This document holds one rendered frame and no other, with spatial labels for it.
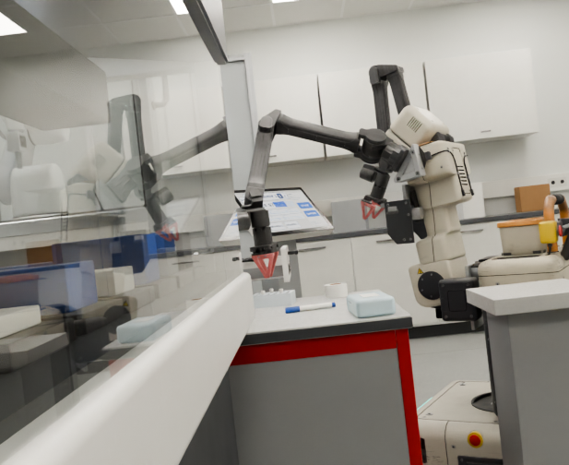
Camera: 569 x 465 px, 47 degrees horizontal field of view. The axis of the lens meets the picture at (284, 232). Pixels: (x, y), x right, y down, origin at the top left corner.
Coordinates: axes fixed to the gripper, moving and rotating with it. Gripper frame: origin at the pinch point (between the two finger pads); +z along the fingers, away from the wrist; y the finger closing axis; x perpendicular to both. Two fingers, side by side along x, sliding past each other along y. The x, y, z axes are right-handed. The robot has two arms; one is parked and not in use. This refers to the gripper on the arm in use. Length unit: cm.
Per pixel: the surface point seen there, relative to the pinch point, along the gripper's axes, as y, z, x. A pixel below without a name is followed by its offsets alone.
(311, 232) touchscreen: -123, -8, -10
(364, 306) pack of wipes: 40, 7, 33
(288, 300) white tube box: 3.3, 8.0, 5.9
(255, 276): -10.1, 0.8, -7.0
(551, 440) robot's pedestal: 20, 48, 72
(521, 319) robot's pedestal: 20, 17, 69
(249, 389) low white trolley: 47, 22, 5
